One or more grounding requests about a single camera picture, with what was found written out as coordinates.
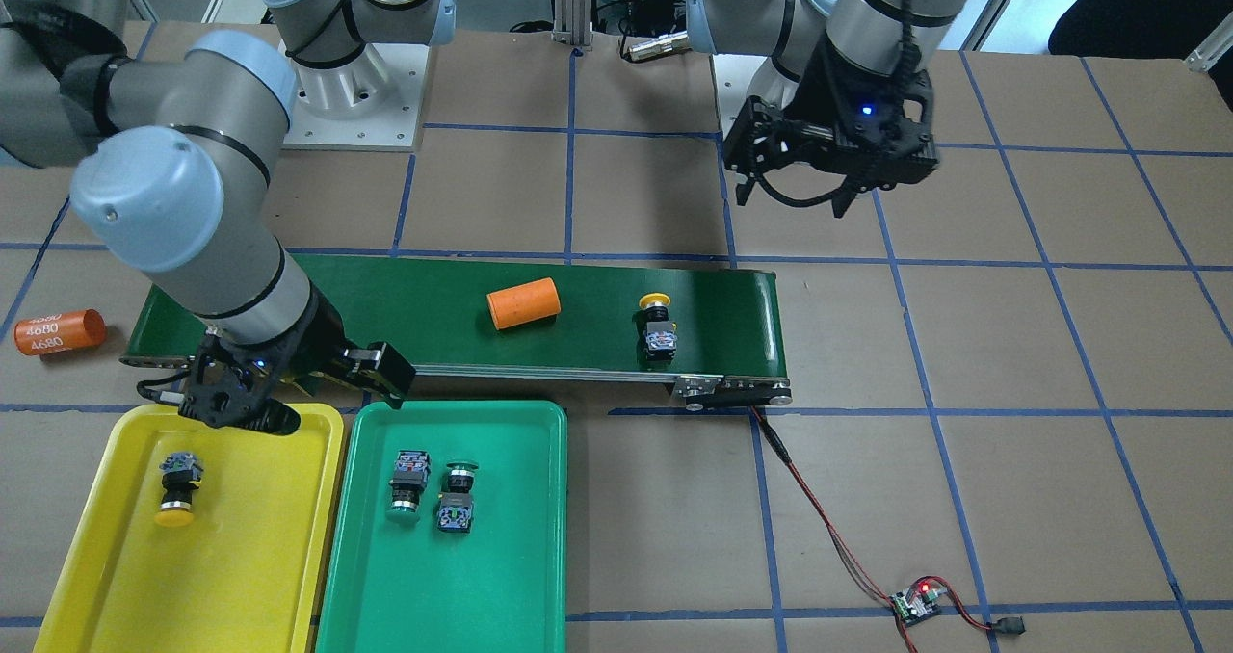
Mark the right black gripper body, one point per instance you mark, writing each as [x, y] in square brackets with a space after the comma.
[325, 338]

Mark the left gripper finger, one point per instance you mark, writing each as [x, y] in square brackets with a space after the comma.
[749, 184]
[846, 194]

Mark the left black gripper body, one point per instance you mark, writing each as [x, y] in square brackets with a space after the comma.
[811, 97]

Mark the green push button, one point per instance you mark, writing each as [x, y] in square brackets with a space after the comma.
[409, 479]
[455, 504]

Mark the yellow push button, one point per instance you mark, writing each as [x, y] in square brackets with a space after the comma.
[659, 341]
[181, 474]

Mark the orange cylinder with 4680 print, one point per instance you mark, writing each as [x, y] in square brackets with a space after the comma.
[62, 332]

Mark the plain orange cylinder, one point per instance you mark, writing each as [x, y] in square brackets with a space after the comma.
[524, 303]

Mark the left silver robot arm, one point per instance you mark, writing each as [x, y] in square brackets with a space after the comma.
[786, 32]

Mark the green conveyor belt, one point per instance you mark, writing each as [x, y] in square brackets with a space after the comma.
[713, 338]

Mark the green plastic tray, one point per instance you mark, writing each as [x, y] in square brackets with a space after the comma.
[407, 587]

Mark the yellow plastic tray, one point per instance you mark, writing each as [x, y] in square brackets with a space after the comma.
[243, 577]

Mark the small controller circuit board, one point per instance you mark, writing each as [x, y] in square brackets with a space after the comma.
[917, 603]

